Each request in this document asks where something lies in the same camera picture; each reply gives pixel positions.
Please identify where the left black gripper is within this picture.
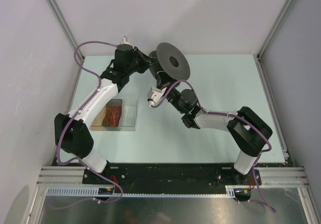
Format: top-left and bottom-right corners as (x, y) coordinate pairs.
(126, 47), (157, 76)

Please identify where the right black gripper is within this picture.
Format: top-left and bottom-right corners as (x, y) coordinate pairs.
(157, 70), (185, 113)

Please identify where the black cable spool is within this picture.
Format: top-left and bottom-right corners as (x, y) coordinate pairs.
(148, 42), (190, 80)

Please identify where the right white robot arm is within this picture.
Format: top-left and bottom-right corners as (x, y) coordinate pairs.
(149, 71), (273, 184)

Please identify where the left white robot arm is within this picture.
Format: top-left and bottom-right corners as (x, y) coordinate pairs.
(54, 44), (154, 184)

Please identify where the clear compartment tray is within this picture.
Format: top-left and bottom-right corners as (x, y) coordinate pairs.
(90, 98), (138, 131)

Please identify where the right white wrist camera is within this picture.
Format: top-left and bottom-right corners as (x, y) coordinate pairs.
(147, 87), (167, 107)

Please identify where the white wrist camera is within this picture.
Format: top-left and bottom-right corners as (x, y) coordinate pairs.
(119, 36), (132, 46)
(147, 87), (167, 107)

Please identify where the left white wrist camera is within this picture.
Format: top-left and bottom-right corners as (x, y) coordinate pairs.
(119, 36), (132, 46)

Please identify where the orange thin cable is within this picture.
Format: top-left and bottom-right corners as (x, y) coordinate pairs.
(104, 104), (123, 127)

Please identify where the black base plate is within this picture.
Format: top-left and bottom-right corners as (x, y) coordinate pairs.
(82, 162), (262, 194)

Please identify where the left aluminium frame post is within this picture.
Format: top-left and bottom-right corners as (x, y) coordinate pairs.
(46, 0), (78, 50)

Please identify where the aluminium frame post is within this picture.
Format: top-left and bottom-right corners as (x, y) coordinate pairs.
(257, 0), (296, 59)
(46, 0), (78, 50)

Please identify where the aluminium front rail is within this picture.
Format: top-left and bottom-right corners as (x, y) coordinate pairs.
(37, 166), (309, 188)

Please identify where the grey slotted cable duct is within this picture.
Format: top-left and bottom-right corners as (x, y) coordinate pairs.
(45, 186), (238, 198)

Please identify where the right aluminium frame post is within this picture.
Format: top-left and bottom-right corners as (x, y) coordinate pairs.
(257, 0), (296, 59)

